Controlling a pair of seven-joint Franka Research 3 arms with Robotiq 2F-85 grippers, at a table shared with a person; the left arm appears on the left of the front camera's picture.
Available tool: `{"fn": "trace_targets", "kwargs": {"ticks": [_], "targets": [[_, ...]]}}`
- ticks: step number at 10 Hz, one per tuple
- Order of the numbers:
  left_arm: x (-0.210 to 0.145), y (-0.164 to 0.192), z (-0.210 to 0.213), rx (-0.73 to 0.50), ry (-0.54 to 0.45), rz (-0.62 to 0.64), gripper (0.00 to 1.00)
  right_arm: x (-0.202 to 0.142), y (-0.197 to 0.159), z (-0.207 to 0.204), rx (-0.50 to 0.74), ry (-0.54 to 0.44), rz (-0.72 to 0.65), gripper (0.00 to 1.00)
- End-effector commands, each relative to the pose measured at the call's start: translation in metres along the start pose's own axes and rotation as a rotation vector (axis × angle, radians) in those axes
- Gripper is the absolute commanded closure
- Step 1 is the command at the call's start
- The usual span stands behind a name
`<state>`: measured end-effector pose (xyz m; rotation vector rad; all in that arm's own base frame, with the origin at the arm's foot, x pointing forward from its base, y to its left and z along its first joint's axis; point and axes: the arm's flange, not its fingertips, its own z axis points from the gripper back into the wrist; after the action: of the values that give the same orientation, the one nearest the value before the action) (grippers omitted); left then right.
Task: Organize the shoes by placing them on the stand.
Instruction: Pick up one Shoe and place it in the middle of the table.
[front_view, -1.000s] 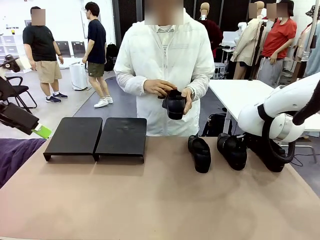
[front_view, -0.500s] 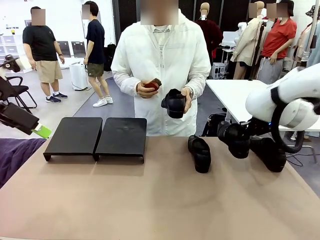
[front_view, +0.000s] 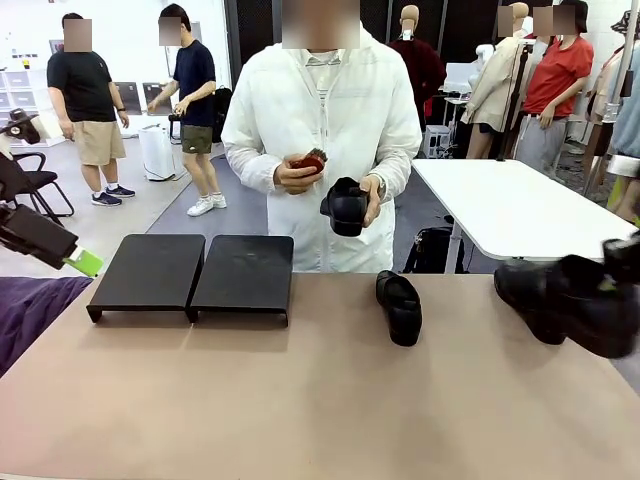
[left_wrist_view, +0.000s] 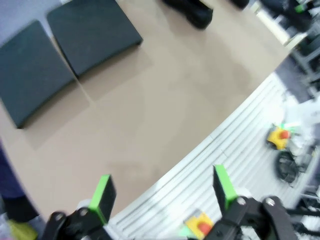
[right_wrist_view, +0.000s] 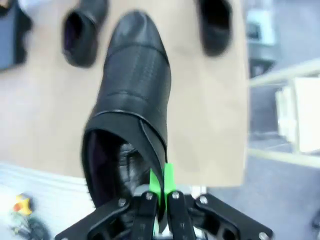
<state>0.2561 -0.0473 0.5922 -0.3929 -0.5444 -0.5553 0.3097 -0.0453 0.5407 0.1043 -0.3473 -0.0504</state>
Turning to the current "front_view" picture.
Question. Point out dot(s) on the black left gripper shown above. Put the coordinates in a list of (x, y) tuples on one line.
[(35, 235)]

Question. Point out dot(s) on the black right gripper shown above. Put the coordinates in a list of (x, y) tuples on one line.
[(625, 257)]

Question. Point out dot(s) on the black leather loafer shoe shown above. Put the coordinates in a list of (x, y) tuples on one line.
[(560, 295), (402, 315), (345, 210)]

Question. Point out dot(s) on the red shoe brush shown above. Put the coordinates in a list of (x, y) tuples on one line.
[(312, 162)]

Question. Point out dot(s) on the person's right forearm white sleeve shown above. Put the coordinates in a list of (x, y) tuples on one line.
[(250, 157)]

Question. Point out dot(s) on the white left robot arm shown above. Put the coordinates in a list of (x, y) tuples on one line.
[(3, 145)]

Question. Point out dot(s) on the person's left forearm white sleeve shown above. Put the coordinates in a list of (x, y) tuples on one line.
[(400, 157)]

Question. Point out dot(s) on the black shoe stand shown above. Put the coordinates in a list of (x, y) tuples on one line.
[(242, 275), (145, 272)]

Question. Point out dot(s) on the black stand pole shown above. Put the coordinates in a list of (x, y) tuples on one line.
[(515, 102)]

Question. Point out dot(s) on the person's right hand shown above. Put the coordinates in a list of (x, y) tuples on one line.
[(292, 180)]

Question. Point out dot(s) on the person's left hand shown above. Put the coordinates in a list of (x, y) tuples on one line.
[(376, 197)]

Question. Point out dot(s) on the purple cloth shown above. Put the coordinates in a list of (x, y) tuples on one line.
[(30, 310)]

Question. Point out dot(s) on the black folding chair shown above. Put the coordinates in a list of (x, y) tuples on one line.
[(35, 179)]

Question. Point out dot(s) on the white air purifier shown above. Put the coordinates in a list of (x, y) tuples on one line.
[(157, 150)]

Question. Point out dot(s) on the white side table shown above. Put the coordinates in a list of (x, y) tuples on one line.
[(500, 200)]

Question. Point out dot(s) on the light blue jacket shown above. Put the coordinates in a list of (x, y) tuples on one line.
[(627, 130)]

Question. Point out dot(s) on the grey leaning panel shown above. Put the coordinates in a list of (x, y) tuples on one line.
[(128, 97), (156, 91)]

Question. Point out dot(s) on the man in khaki shorts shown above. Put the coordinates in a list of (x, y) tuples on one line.
[(82, 85)]

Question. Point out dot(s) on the white storage drawers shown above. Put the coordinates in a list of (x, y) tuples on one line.
[(20, 95)]

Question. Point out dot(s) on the black backpack under table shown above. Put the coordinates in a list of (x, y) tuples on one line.
[(430, 250)]

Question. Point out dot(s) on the mannequin in pink coat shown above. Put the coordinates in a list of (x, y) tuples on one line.
[(605, 95)]

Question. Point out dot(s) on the black bags pile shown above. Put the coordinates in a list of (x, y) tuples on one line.
[(221, 112)]

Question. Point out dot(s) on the man in green shorts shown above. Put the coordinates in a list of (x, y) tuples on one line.
[(195, 85)]

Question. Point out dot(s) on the mannequin in red shirt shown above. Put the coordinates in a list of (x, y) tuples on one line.
[(557, 75)]

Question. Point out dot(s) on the grey cabinet with red sign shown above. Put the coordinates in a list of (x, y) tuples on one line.
[(56, 46)]

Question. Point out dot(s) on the silver clothes rack pole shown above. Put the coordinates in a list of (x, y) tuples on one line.
[(623, 60)]

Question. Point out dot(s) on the mannequin in beige coat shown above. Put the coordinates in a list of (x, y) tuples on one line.
[(492, 85)]

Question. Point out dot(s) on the white mannequin torso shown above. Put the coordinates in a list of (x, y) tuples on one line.
[(484, 55)]

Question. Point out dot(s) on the black patterned hat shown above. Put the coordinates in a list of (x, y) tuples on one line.
[(629, 22)]

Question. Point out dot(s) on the person in white jacket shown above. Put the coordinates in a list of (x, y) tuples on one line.
[(320, 120)]

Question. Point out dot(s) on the mannequin in dark red garment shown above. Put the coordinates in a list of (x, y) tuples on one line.
[(420, 65)]

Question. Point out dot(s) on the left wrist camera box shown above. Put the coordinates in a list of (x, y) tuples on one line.
[(44, 129)]

